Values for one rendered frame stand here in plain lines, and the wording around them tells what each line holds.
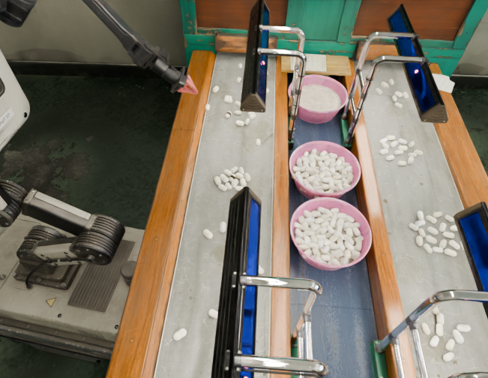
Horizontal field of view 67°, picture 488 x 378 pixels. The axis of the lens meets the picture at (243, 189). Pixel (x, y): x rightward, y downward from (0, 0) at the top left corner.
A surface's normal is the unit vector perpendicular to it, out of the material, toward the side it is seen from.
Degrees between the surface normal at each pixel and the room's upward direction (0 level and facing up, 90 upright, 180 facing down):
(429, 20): 90
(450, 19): 90
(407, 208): 0
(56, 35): 90
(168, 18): 90
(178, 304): 0
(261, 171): 0
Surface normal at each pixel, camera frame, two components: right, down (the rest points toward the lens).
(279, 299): 0.02, -0.62
